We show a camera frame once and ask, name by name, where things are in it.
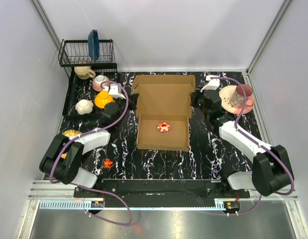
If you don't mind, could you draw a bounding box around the blue plate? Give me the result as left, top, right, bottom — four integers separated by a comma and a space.
88, 29, 100, 61

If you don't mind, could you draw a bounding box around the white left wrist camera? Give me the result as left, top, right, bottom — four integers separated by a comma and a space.
102, 83, 126, 100

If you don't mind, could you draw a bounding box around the yellow ribbed bowl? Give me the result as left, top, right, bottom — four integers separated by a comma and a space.
94, 91, 115, 109

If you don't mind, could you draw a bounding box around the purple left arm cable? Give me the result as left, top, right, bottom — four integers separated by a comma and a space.
49, 81, 133, 227

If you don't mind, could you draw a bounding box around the pink butterfly toy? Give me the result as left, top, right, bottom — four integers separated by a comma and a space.
157, 122, 171, 133

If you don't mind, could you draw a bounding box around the orange red small toy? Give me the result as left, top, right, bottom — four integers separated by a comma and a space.
103, 159, 113, 169

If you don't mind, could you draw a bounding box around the yellow bamboo mat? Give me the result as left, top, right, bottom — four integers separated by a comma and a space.
62, 129, 82, 137

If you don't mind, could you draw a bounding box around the pink patterned bowl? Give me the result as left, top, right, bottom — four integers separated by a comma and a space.
92, 75, 110, 92

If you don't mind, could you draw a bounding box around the white flower-shaped bowl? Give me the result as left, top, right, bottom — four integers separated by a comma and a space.
75, 99, 94, 115

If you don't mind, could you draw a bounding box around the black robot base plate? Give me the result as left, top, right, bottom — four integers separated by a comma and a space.
74, 179, 250, 211

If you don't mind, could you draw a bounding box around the brown cardboard box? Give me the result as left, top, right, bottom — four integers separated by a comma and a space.
132, 75, 196, 151

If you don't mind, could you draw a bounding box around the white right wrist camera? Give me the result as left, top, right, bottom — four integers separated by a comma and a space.
200, 75, 220, 92

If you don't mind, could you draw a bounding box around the black dish rack tray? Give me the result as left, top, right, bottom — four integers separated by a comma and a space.
58, 39, 117, 120

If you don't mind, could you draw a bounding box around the cream pink floral plate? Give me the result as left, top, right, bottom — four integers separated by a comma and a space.
219, 85, 254, 115

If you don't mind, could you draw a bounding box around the pink patterned mug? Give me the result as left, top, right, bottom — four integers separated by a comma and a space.
229, 84, 254, 109

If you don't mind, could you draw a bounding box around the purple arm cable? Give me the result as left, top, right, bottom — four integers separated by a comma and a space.
201, 76, 295, 216
49, 81, 133, 227

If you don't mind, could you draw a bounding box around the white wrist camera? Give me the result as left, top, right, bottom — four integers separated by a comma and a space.
102, 83, 126, 100
200, 75, 220, 92

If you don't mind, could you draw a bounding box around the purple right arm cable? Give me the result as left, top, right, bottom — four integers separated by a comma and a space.
201, 76, 295, 216

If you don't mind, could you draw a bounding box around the cream ceramic mug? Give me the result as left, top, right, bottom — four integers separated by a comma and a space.
74, 66, 96, 80

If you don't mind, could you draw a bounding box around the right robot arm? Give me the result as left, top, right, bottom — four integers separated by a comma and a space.
191, 90, 295, 197

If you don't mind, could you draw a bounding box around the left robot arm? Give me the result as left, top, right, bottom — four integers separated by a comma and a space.
39, 100, 128, 197

